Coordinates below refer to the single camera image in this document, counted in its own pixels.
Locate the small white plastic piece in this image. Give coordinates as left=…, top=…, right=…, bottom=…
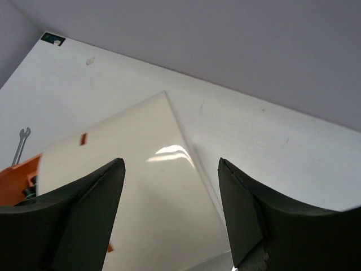
left=86, top=57, right=95, bottom=65

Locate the blue label sticker left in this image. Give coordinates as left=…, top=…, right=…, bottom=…
left=41, top=32, right=66, bottom=46

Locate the orange top drawer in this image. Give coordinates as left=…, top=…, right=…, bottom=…
left=0, top=154, right=42, bottom=206

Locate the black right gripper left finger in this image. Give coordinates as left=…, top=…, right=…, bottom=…
left=1, top=158, right=125, bottom=270

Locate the silver open-end wrench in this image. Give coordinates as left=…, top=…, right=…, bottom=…
left=11, top=127, right=31, bottom=166

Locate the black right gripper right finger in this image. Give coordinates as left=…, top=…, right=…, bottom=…
left=218, top=159, right=360, bottom=270

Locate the small black precision screwdriver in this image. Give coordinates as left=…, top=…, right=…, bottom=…
left=16, top=176, right=38, bottom=206

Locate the cream round drawer cabinet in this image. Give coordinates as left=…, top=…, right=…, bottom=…
left=37, top=92, right=229, bottom=270

